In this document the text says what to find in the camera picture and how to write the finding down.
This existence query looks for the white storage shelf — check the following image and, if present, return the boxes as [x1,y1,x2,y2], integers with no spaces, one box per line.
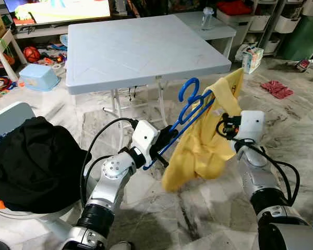
[215,0,309,55]

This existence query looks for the small white side table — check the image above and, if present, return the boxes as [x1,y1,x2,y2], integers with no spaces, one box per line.
[174,10,238,59]

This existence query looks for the clear plastic water bottle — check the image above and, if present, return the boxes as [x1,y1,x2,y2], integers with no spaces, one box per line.
[200,6,216,31]

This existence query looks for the black garment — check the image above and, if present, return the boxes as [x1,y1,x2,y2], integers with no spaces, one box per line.
[0,116,93,215]

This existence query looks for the white shelf table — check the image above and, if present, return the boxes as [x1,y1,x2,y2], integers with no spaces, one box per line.
[0,29,20,82]

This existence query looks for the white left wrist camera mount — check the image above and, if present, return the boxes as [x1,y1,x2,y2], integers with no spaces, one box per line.
[130,119,161,160]

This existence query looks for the printed tissue pack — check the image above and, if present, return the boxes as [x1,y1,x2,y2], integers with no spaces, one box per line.
[241,45,266,75]

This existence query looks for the yellow shirt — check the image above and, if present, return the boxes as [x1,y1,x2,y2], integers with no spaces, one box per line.
[161,68,246,193]

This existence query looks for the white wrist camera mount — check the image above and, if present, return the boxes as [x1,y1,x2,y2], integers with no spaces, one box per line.
[130,119,161,160]
[234,110,266,145]

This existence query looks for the white folding table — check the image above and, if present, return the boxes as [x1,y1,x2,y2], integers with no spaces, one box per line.
[65,13,233,153]

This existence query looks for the blue plastic hanger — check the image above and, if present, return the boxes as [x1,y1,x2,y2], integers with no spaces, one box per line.
[143,77,220,172]

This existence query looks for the red folded cloth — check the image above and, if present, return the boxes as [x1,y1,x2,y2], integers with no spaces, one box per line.
[216,1,254,17]

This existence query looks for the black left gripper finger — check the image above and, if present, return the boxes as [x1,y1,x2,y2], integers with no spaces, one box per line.
[159,125,180,149]

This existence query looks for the orange ball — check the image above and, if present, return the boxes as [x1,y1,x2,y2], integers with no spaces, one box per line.
[22,45,42,64]

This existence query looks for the colourful toy rings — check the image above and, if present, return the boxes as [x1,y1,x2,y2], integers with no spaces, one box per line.
[0,73,20,98]

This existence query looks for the white tv stand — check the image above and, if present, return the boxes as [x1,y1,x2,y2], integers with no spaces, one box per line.
[10,22,118,42]

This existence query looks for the light blue plastic basin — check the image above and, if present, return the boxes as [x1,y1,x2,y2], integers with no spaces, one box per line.
[18,63,61,92]

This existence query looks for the red floor cloth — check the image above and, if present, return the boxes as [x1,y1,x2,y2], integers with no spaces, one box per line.
[259,79,295,100]

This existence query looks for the television screen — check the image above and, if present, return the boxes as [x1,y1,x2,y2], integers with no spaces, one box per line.
[2,0,113,27]

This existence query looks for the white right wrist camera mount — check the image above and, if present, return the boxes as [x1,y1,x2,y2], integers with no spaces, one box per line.
[234,110,266,145]

